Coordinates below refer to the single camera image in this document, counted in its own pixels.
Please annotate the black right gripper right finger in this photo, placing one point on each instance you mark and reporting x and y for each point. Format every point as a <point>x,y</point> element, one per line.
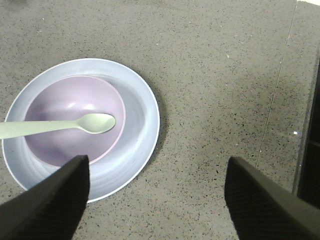
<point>262,210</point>

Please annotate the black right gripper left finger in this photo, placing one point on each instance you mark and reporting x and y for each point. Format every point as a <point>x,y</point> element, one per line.
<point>52,209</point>

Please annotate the pale green plastic spoon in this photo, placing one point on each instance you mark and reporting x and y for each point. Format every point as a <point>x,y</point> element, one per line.
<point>92,123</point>

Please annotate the purple plastic bowl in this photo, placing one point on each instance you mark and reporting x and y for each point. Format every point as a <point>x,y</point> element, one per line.
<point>69,99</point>

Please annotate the light blue plastic plate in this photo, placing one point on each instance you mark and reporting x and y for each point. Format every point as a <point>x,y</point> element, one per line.
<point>129,155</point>

